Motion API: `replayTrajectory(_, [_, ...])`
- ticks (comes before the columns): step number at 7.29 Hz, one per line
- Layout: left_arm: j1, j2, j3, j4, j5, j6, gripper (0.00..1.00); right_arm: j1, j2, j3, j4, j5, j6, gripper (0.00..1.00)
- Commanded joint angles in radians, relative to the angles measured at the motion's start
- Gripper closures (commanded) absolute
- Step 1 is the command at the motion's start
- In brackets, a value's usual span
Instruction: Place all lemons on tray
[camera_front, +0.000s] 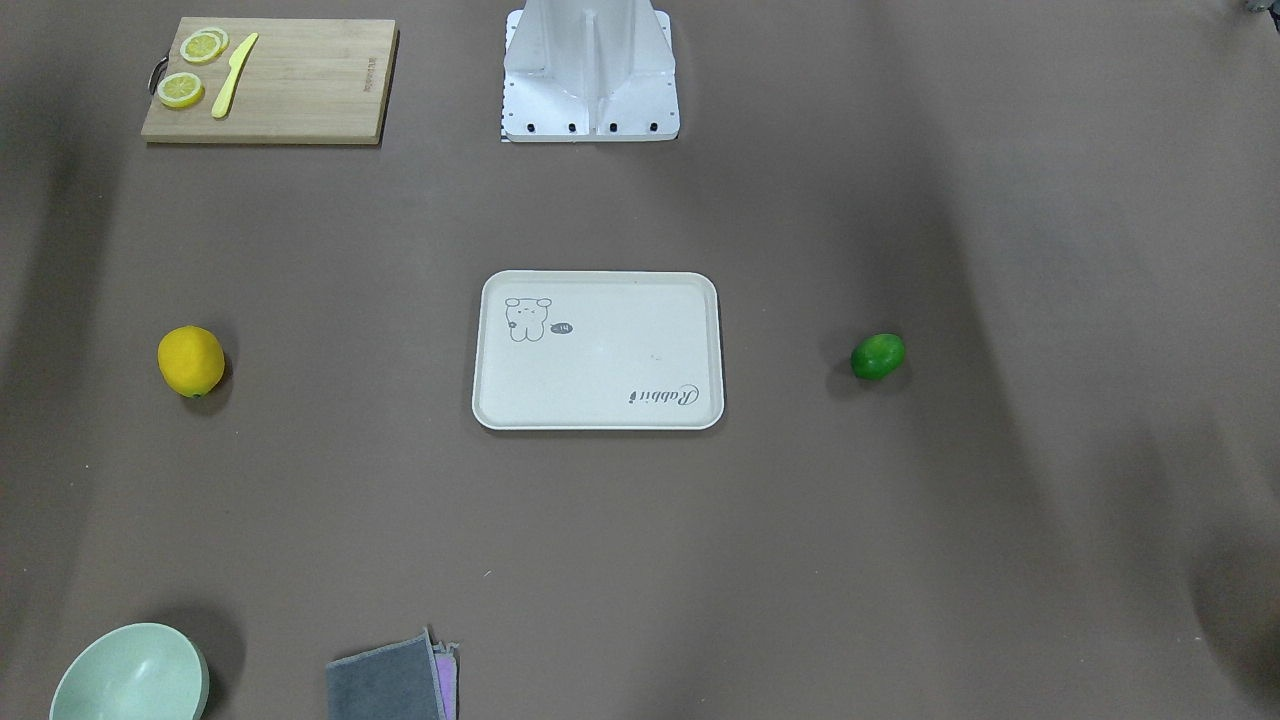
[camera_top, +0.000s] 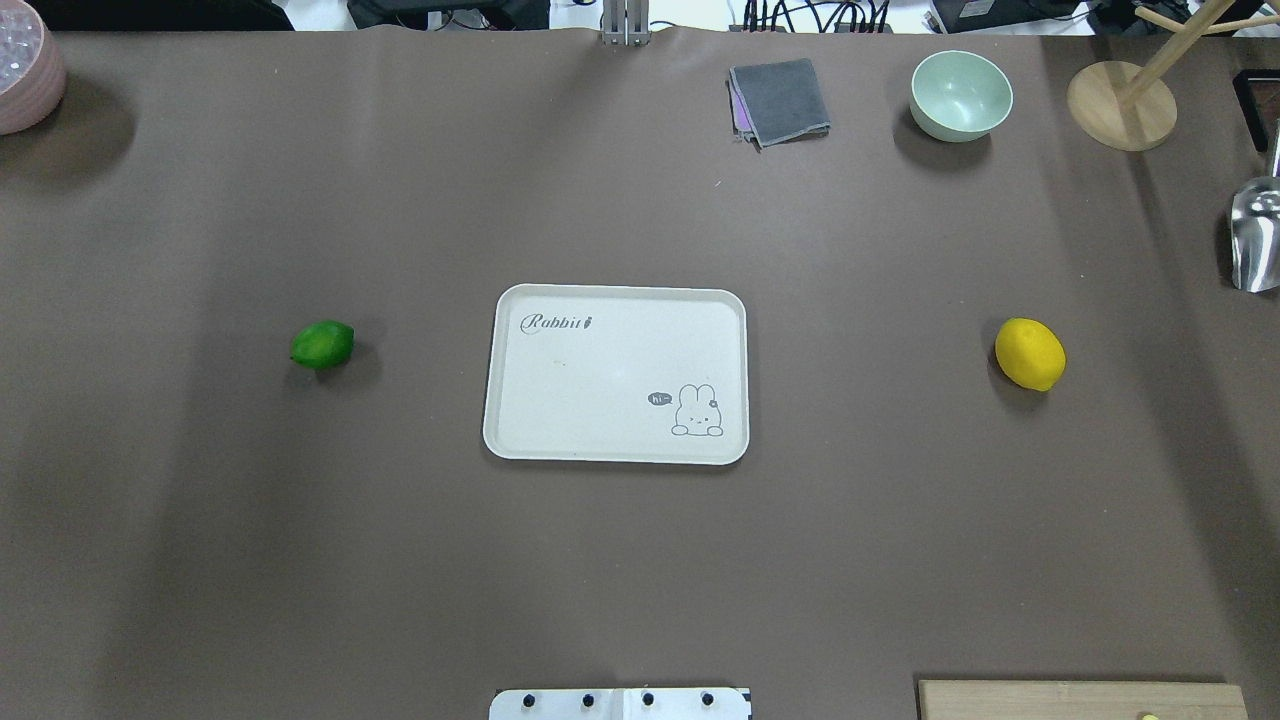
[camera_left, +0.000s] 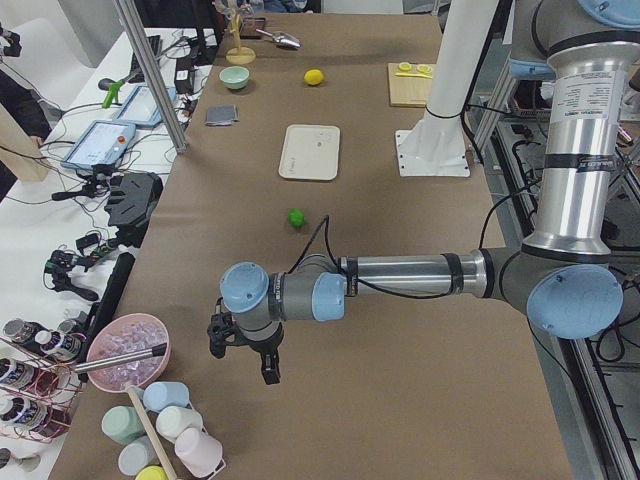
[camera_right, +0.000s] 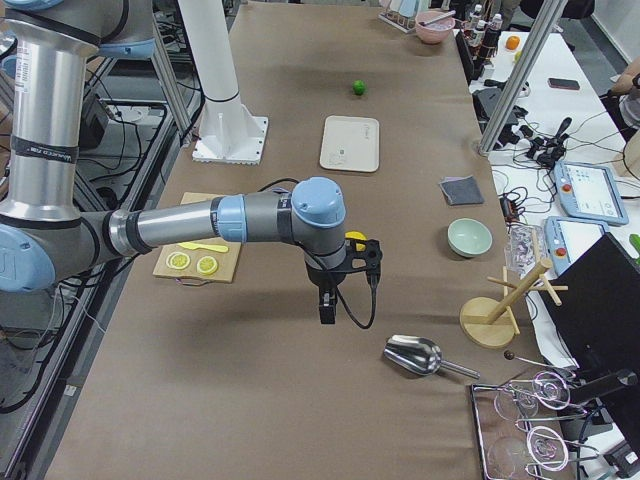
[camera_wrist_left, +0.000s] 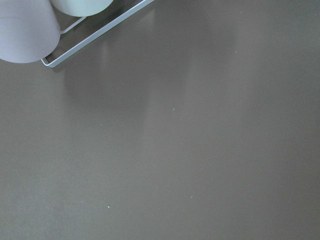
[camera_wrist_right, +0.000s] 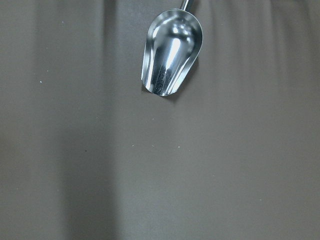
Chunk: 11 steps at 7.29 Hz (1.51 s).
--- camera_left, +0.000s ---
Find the green handled tool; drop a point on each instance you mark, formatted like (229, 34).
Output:
(113, 87)

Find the pink bowl of ice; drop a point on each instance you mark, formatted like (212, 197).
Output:
(124, 335)

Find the white cup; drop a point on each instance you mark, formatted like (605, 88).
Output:
(172, 421)

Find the copper wire bottle rack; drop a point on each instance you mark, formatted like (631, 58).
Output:
(38, 386)

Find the green lime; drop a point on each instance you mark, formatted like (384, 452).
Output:
(296, 218)

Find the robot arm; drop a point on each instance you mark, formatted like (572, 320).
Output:
(558, 278)

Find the cream rabbit tray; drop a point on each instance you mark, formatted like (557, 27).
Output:
(310, 152)

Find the grey blue cup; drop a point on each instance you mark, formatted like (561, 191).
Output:
(136, 456)

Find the wooden cutting board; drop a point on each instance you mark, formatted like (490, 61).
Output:
(408, 92)

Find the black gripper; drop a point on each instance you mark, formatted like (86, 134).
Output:
(260, 349)

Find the yellow plastic knife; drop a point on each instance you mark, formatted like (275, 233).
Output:
(413, 75)

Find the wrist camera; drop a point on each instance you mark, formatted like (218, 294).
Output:
(221, 327)

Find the green cup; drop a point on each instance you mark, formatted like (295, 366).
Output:
(122, 425)

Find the yellow cup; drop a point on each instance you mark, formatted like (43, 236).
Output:
(152, 472)

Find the yellow lemon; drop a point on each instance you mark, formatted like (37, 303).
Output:
(314, 77)

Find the wooden banana stand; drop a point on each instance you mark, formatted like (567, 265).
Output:
(238, 54)

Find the black device on desk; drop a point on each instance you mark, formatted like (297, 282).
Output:
(133, 197)

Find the mint green bowl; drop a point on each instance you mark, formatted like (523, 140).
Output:
(234, 77)

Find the pink cup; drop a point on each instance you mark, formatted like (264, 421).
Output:
(200, 453)

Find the teach pendant tablet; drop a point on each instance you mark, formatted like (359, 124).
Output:
(103, 143)
(140, 108)

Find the wooden cup holder stick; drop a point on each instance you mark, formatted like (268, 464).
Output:
(137, 404)

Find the aluminium frame post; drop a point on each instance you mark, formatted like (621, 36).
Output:
(133, 27)

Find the metal scoop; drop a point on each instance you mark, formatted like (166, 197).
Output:
(282, 39)

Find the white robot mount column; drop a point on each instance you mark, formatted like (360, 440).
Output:
(435, 146)

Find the grey folded cloth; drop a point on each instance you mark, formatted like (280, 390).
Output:
(222, 115)

